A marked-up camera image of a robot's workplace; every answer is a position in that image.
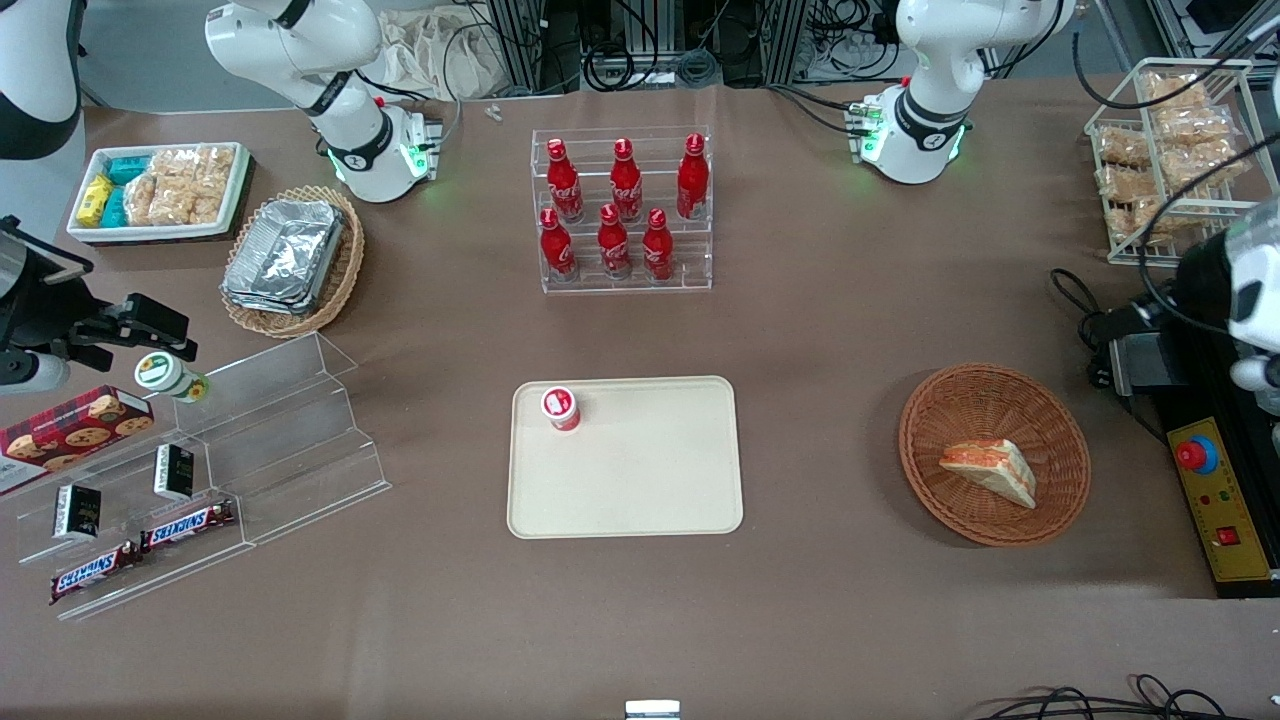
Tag black looped cable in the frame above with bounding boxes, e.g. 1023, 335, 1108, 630
1049, 267, 1113, 333

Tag grey cable at arm base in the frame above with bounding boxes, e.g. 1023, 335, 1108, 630
352, 68, 465, 153

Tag red cola bottle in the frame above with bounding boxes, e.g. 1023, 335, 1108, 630
641, 207, 677, 284
596, 203, 634, 282
675, 132, 711, 222
539, 207, 578, 284
545, 137, 586, 224
609, 138, 645, 224

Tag black cables at table edge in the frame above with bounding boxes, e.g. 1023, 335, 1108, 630
975, 674, 1280, 720

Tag clear acrylic stepped shelf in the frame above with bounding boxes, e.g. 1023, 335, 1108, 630
15, 331, 393, 624

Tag black cable to gripper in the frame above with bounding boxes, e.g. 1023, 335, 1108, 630
1138, 133, 1280, 336

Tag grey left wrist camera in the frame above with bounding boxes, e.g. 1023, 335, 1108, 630
1230, 354, 1280, 392

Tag round brown wicker basket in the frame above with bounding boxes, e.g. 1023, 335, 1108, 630
898, 362, 1092, 547

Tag red cookie box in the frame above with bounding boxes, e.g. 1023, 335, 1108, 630
0, 385, 156, 499

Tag white wire rack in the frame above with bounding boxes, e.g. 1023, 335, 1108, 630
1084, 57, 1280, 269

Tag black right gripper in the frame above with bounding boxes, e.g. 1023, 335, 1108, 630
0, 220, 199, 367

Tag beige plastic tray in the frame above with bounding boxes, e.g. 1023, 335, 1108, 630
506, 376, 745, 541

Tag grey power adapter box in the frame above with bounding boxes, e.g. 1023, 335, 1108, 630
1107, 331, 1183, 399

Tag black cables at arm base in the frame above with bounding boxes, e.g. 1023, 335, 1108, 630
766, 82, 873, 138

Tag bagged fried snack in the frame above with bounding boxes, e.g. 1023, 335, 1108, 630
1094, 127, 1153, 170
1104, 200, 1169, 248
1160, 145, 1248, 193
1153, 106, 1238, 153
1094, 165, 1163, 208
1143, 70, 1208, 112

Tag red yoghurt cup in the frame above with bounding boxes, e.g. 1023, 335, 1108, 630
541, 386, 583, 433

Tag beige cloth bag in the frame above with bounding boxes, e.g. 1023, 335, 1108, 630
380, 8, 493, 102

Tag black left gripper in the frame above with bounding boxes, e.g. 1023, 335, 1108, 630
1084, 233, 1247, 351

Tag yellow snack pack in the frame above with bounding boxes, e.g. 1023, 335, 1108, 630
77, 175, 115, 230

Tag black cable over rack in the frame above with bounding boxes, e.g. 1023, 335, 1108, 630
1072, 20, 1280, 112

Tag stack of foil containers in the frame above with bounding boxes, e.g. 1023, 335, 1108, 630
221, 198, 347, 317

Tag yellow emergency stop box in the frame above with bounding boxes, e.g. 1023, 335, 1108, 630
1163, 395, 1280, 599

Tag oval light wicker basket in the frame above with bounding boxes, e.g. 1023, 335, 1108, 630
219, 185, 366, 340

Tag small black box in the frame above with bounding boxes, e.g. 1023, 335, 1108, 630
152, 443, 197, 502
51, 483, 103, 543

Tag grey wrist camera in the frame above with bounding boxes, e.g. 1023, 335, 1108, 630
0, 350, 72, 397
1230, 354, 1280, 392

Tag white rectangular snack tray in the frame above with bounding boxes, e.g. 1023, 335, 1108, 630
66, 142, 253, 245

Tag clear rice cracker bag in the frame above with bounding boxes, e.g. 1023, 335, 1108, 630
148, 148, 203, 183
124, 172, 195, 228
193, 145, 237, 227

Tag clear acrylic bottle rack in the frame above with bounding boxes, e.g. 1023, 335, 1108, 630
530, 125, 714, 295

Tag green lidded white cup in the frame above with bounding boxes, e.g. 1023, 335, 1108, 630
134, 352, 212, 405

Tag triangle sandwich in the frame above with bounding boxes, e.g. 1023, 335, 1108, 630
938, 438, 1038, 510

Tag snickers chocolate bar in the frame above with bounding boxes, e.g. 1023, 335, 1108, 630
49, 539, 145, 606
139, 499, 238, 554

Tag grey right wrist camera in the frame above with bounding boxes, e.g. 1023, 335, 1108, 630
0, 350, 72, 397

